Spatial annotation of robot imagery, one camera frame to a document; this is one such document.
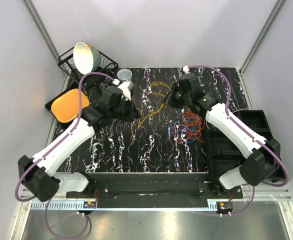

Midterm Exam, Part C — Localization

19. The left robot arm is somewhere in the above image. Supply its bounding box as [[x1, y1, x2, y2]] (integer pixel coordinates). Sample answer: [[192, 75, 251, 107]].
[[18, 81, 141, 202]]

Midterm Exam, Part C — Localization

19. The orange woven mat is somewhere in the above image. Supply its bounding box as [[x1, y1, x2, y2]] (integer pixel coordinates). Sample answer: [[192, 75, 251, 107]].
[[50, 88, 79, 124]]

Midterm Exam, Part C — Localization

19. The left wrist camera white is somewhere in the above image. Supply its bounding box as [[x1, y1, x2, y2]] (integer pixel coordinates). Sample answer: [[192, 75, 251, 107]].
[[112, 79, 134, 101]]

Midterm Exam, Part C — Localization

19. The black flat tray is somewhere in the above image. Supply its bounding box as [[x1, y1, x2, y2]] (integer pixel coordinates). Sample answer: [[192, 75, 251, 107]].
[[45, 87, 80, 130]]

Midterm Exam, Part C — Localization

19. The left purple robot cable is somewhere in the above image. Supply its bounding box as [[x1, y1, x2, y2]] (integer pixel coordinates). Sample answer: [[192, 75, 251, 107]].
[[15, 72, 120, 238]]

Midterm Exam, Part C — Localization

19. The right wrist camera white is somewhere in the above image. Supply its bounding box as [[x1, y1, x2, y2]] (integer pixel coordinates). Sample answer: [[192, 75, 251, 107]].
[[182, 65, 190, 74]]

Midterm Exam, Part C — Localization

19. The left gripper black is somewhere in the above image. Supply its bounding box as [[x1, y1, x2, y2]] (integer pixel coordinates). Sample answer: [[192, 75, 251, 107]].
[[110, 96, 142, 123]]

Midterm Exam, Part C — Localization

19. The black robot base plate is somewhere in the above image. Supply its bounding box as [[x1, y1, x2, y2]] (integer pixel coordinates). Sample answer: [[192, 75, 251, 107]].
[[66, 172, 243, 211]]

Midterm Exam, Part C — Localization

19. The light blue cup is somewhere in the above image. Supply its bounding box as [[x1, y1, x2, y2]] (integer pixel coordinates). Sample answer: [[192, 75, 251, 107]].
[[116, 68, 133, 84]]

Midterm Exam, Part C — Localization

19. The yellow cable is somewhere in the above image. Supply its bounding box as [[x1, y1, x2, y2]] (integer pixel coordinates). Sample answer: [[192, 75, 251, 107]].
[[130, 81, 172, 146]]

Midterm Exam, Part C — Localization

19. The black wire dish rack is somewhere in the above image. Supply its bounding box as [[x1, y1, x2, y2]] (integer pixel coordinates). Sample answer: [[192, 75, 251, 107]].
[[57, 46, 131, 106]]

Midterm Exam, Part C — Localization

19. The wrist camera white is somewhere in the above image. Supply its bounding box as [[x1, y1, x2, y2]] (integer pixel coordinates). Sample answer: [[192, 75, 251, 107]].
[[182, 65, 190, 74], [112, 79, 134, 101]]

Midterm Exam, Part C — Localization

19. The cream and green bowl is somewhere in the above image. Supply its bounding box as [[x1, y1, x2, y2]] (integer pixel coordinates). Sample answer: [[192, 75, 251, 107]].
[[73, 41, 101, 75]]

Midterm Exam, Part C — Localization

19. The blue cable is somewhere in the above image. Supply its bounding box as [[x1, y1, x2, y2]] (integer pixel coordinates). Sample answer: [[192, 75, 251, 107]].
[[168, 119, 200, 145]]

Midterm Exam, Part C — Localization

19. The black compartment organizer tray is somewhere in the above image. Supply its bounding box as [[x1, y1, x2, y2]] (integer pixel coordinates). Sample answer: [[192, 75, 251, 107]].
[[204, 110, 288, 184]]

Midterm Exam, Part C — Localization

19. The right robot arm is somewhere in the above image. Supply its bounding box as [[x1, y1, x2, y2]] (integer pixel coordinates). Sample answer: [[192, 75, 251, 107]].
[[164, 73, 281, 198]]

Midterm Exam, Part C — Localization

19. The orange cable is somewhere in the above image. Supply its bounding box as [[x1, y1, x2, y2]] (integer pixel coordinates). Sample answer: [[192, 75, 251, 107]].
[[172, 110, 206, 144]]

